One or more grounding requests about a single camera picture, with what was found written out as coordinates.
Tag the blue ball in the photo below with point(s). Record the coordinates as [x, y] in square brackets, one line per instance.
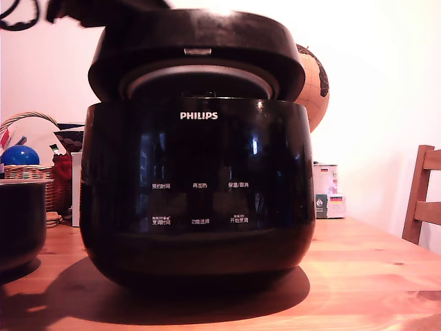
[20, 155]

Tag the black inner pot pale rim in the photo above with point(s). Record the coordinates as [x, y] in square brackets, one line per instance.
[20, 224]

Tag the stack of cork coasters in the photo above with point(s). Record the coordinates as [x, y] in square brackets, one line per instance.
[53, 220]

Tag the red glass goblet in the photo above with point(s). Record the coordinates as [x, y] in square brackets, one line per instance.
[62, 172]

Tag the black rice cooker lid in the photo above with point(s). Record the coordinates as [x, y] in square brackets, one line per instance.
[196, 48]

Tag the red dotted paper bag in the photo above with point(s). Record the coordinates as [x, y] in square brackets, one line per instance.
[70, 134]

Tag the wooden chair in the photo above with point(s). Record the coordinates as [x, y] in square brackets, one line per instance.
[422, 196]

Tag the white Porlex box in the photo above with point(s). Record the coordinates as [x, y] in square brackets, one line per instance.
[76, 189]

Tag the white and green carton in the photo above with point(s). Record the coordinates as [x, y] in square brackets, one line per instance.
[330, 206]

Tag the black Philips rice cooker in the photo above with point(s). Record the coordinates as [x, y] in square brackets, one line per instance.
[196, 193]

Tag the brown cork globe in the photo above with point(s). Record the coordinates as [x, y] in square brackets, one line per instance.
[315, 89]

